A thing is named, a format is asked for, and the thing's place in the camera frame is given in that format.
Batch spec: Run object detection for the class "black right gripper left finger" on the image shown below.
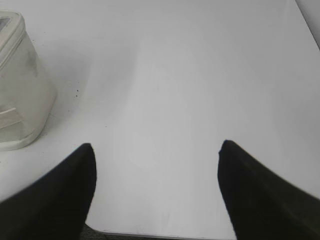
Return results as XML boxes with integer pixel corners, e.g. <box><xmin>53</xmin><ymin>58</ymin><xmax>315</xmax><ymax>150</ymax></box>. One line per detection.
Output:
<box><xmin>0</xmin><ymin>143</ymin><xmax>97</xmax><ymax>240</ymax></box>

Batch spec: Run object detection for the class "cream insulated lunch bag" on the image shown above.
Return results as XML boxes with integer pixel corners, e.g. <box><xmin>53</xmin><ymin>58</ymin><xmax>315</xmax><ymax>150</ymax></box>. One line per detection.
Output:
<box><xmin>0</xmin><ymin>11</ymin><xmax>57</xmax><ymax>151</ymax></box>

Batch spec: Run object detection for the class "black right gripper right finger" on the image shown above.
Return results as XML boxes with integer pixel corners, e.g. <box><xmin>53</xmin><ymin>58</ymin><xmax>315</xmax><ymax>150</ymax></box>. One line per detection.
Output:
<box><xmin>217</xmin><ymin>140</ymin><xmax>320</xmax><ymax>240</ymax></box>

